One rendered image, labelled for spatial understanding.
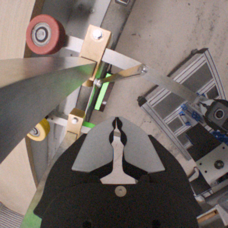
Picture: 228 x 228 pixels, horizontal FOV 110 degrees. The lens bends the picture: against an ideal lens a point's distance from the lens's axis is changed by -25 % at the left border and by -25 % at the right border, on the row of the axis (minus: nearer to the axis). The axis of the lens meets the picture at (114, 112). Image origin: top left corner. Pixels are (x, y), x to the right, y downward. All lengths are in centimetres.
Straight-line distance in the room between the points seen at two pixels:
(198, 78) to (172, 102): 35
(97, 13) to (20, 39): 34
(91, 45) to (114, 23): 20
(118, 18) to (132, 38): 72
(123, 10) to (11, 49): 36
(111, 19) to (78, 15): 17
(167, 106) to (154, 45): 61
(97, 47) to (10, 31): 21
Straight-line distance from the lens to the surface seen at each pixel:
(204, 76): 126
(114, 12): 45
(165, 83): 30
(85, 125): 38
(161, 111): 113
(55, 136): 77
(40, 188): 29
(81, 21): 55
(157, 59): 120
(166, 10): 133
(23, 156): 52
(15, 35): 32
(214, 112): 28
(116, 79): 17
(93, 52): 26
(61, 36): 26
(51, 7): 46
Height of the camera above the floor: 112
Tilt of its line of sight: 62 degrees down
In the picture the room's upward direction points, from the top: 180 degrees clockwise
